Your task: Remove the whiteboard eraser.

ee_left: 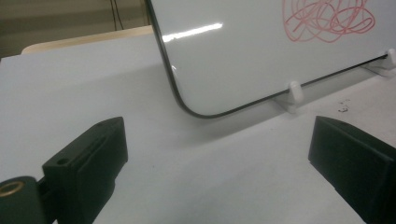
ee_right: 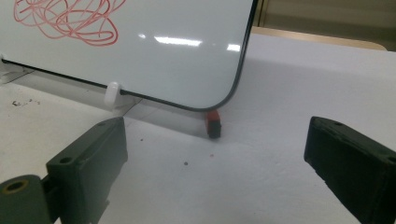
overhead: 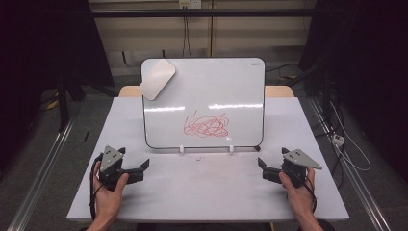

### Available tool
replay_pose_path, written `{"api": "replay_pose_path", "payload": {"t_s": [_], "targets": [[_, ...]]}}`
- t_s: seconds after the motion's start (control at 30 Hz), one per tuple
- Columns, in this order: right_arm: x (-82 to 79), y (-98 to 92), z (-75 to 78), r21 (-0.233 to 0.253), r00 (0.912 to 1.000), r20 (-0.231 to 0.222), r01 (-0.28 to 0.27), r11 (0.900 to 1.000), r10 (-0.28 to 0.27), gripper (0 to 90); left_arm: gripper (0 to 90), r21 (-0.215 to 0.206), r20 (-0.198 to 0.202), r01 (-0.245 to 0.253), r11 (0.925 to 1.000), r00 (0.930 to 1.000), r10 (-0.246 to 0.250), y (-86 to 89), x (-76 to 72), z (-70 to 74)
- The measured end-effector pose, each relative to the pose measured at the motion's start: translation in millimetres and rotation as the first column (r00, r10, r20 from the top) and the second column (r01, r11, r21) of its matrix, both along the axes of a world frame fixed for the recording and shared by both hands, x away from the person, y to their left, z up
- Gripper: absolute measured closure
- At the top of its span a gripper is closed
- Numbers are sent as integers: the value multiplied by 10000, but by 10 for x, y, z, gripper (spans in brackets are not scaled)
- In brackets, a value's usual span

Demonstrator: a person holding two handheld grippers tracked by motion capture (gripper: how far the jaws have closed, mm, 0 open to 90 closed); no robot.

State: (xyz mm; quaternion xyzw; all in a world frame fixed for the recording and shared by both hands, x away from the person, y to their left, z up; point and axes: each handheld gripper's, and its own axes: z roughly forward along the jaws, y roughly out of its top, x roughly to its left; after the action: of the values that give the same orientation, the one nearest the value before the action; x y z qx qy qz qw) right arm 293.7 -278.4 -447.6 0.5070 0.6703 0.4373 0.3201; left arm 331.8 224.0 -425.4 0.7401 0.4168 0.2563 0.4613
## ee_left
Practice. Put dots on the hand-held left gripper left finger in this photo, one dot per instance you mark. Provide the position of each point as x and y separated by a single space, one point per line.
90 161

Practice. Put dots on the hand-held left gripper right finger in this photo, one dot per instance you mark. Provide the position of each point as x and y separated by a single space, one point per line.
358 161

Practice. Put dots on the white whiteboard with black rim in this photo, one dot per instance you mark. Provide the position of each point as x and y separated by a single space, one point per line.
233 62

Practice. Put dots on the white whiteboard stand clip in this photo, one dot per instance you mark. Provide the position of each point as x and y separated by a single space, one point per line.
294 96
389 60

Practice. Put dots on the light wooden table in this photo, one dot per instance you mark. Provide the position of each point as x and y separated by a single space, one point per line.
93 39

